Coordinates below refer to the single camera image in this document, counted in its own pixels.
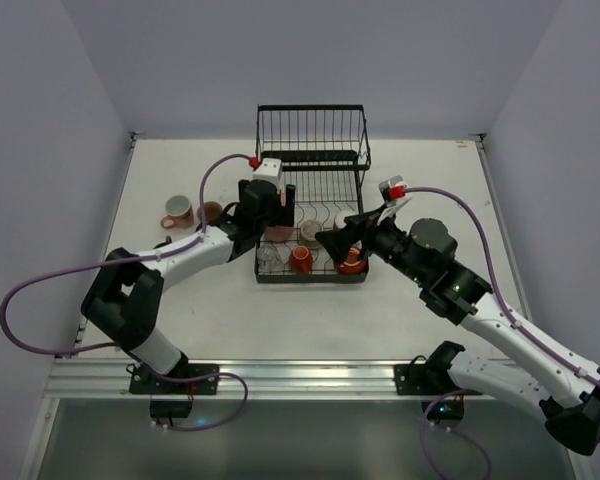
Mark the tall pink plastic cup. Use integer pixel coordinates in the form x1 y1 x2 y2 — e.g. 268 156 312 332
263 205 294 243

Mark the white steel cup wood band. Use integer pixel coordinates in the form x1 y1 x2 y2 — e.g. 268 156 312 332
332 210 356 231

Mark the orange teacup white rim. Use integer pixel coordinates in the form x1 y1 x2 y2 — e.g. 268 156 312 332
333 246 368 275

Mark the dark red striped mug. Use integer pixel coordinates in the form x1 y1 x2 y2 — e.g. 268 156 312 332
196 201 223 230

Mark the clear glass cup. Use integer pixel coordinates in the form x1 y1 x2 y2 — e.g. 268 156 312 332
256 244 284 274

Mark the pink mug white interior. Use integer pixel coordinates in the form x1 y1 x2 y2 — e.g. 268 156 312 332
160 195 195 230

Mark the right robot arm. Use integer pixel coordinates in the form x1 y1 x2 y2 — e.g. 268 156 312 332
316 211 600 456

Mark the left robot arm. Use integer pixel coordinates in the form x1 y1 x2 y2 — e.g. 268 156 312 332
81 180 296 378

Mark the speckled beige ceramic cup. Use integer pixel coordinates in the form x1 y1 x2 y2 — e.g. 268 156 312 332
299 220 324 249

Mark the small orange cup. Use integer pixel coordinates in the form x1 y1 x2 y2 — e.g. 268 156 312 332
289 246 314 275

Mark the right controller box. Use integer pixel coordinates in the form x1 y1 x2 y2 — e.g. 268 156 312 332
426 399 465 428

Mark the controller box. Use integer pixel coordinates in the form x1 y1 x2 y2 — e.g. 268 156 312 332
149 400 192 426
426 399 465 428

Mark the left controller box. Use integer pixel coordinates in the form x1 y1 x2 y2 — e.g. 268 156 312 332
149 400 192 426

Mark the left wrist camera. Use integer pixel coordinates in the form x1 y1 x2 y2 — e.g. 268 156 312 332
252 157 283 192

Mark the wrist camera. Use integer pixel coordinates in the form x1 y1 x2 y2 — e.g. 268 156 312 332
252 157 283 192
378 176 413 223

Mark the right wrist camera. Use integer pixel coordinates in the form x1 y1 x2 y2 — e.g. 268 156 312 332
378 176 413 223

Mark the black wire dish rack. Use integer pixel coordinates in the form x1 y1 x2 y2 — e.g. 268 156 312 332
254 104 371 284

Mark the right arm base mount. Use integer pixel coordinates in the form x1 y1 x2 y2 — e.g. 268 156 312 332
393 355 449 396

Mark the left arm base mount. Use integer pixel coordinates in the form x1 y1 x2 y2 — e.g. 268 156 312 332
126 360 219 396

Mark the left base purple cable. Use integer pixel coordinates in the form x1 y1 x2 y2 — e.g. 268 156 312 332
154 369 249 433

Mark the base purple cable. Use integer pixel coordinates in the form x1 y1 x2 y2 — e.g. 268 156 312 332
413 387 491 480
154 369 249 433

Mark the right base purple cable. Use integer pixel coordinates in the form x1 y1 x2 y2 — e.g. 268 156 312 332
413 387 491 480

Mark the aluminium mounting rail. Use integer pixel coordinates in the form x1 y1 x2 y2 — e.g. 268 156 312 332
44 357 536 401

